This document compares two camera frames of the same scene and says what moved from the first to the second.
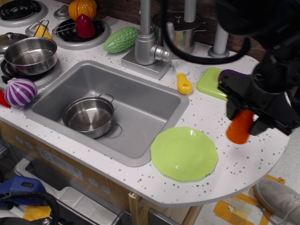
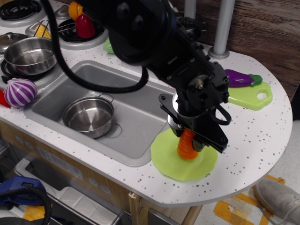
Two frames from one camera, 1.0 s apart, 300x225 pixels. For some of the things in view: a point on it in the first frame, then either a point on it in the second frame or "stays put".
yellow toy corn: (40, 31) stays put
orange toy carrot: (238, 130) → (185, 148)
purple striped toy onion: (18, 92) stays put
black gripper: (273, 108) → (205, 125)
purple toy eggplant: (229, 77) stays put
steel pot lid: (7, 39) stays put
